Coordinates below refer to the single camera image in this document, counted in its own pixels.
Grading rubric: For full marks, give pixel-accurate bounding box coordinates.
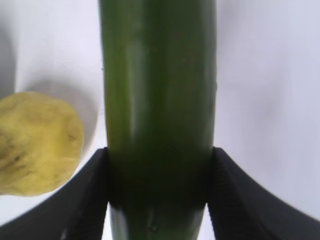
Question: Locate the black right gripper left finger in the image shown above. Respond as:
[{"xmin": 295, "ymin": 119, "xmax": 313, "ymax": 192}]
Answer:
[{"xmin": 0, "ymin": 148, "xmax": 108, "ymax": 240}]

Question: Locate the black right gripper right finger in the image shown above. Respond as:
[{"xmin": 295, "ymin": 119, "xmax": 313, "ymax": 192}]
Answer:
[{"xmin": 207, "ymin": 147, "xmax": 320, "ymax": 240}]

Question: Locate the yellow toy pumpkin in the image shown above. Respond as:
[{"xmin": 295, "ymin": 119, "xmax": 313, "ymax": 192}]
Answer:
[{"xmin": 0, "ymin": 91, "xmax": 84, "ymax": 197}]

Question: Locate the green cucumber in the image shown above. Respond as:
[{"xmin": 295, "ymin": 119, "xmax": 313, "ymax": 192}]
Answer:
[{"xmin": 99, "ymin": 0, "xmax": 217, "ymax": 240}]

